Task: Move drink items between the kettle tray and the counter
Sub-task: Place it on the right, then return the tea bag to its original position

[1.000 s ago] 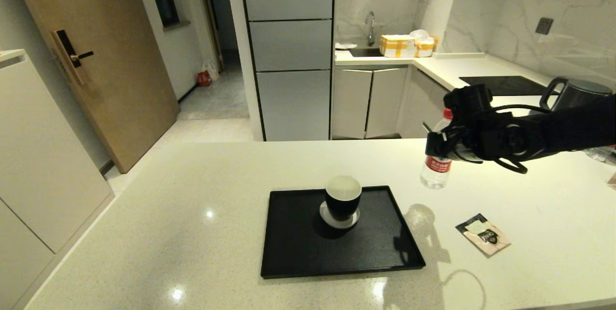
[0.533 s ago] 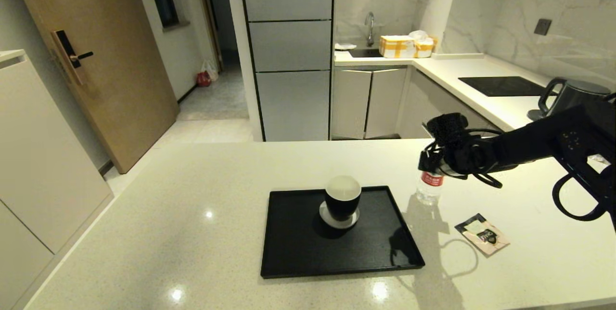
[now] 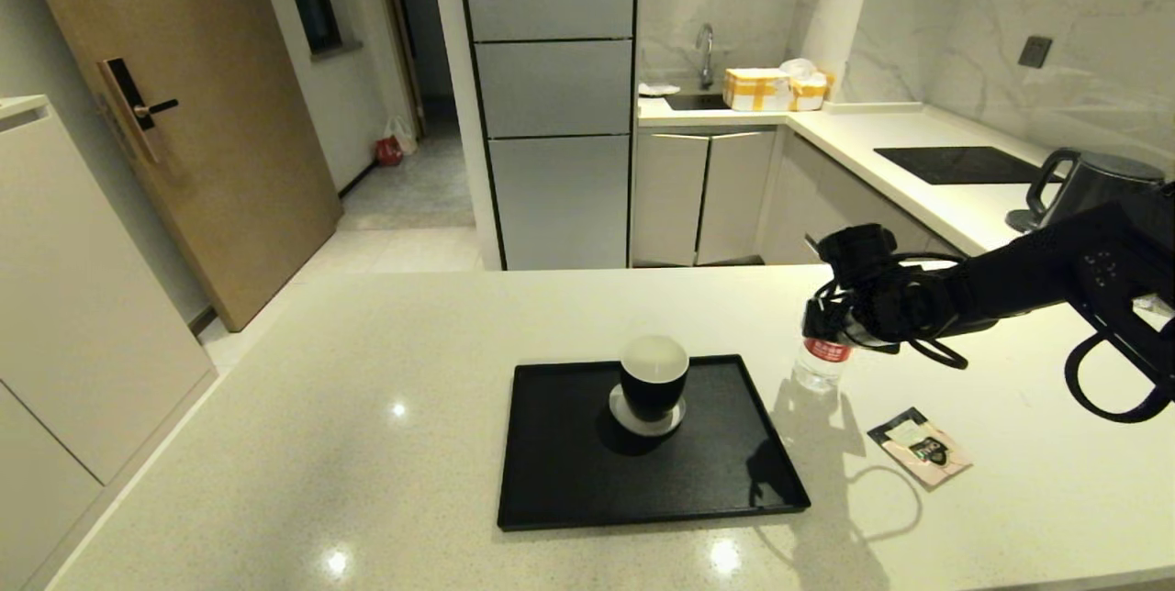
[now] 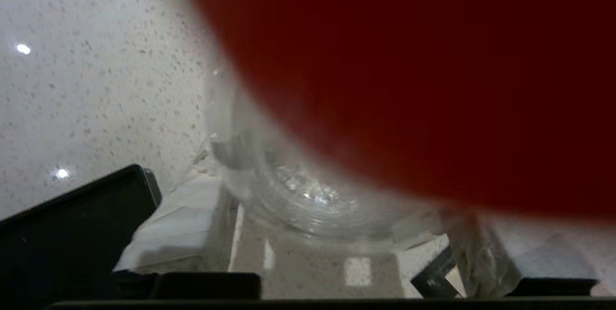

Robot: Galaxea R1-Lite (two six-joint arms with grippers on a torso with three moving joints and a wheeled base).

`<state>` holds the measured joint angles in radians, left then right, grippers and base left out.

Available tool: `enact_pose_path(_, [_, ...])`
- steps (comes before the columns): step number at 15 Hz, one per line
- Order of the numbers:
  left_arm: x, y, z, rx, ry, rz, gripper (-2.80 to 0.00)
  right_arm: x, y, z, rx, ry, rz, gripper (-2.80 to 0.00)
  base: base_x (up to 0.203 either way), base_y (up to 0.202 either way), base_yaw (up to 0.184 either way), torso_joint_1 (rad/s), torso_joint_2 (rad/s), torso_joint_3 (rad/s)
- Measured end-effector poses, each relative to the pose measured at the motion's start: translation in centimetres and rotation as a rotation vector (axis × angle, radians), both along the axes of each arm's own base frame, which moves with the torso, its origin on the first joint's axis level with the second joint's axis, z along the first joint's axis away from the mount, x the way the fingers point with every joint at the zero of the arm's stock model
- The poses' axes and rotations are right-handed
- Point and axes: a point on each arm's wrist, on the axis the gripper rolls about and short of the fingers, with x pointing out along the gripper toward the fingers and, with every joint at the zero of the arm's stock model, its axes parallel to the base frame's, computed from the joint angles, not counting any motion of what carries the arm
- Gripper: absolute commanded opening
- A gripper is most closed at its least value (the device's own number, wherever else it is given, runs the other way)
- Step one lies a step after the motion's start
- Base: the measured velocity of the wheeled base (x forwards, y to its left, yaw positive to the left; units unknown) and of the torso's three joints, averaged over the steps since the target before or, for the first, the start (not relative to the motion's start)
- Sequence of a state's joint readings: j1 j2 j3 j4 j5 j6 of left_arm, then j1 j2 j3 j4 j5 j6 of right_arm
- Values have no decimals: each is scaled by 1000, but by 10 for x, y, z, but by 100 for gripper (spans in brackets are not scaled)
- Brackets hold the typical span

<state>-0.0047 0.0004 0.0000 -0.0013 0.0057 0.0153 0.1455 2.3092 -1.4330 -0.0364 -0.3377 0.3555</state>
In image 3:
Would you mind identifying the clear water bottle red label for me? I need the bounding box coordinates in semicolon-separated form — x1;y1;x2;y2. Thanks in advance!
793;311;855;393

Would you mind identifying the pink oolong tea packet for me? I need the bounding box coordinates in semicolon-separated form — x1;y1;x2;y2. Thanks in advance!
867;407;973;488

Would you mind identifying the black cup white inside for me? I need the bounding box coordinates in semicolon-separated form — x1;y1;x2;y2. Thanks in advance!
619;335;690;424

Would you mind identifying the black electric kettle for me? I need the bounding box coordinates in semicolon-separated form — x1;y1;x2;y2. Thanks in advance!
1026;149;1167;229

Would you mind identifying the grey counter drawer cabinet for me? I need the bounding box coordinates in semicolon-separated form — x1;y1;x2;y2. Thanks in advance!
758;132;969;266

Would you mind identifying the grey sink cabinet door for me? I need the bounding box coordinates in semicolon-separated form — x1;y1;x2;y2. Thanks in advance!
698;130;778;266
633;132;710;268

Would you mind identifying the black induction cooktop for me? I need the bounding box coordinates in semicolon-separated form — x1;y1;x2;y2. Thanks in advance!
873;147;1066;186

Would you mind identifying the white saucer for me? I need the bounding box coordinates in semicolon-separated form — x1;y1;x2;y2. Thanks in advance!
609;386;687;438

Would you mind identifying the small box yellow tape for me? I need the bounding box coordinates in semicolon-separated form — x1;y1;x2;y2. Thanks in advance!
789;72;834;112

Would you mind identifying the large box yellow tape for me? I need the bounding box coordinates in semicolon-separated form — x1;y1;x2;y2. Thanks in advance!
722;69;792;113

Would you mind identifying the chrome sink faucet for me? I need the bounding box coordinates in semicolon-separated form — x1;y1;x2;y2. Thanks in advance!
695;24;717;92

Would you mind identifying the black rectangular serving tray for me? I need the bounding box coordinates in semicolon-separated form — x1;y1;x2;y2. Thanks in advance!
497;353;811;533

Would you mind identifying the tall grey refrigerator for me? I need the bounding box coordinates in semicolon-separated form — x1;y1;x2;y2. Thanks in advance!
454;0;639;272

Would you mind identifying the wooden door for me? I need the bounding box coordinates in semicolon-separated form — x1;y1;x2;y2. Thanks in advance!
17;0;343;333

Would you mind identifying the white storage cabinet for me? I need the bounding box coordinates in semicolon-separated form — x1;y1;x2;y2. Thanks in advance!
0;97;219;591

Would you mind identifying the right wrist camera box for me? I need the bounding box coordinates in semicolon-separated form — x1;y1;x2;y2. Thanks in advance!
815;224;901;287

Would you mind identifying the black door lock handle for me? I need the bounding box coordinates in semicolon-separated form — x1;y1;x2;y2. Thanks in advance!
99;59;181;165

